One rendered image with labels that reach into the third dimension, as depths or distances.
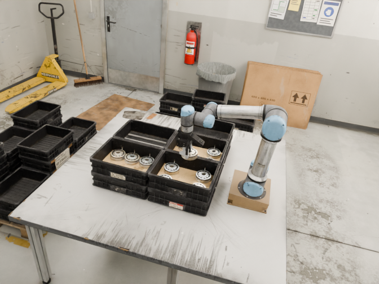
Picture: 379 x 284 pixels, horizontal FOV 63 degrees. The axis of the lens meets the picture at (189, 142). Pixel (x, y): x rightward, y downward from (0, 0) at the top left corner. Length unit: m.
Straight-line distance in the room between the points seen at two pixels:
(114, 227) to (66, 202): 0.38
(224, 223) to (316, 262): 1.18
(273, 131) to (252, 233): 0.67
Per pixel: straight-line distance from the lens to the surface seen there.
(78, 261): 2.69
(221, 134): 2.59
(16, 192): 2.98
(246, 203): 2.09
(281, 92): 4.78
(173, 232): 1.89
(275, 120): 1.62
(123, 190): 2.09
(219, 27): 4.82
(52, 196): 2.18
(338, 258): 3.08
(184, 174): 2.08
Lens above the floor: 2.11
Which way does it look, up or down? 32 degrees down
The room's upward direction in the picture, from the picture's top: 6 degrees clockwise
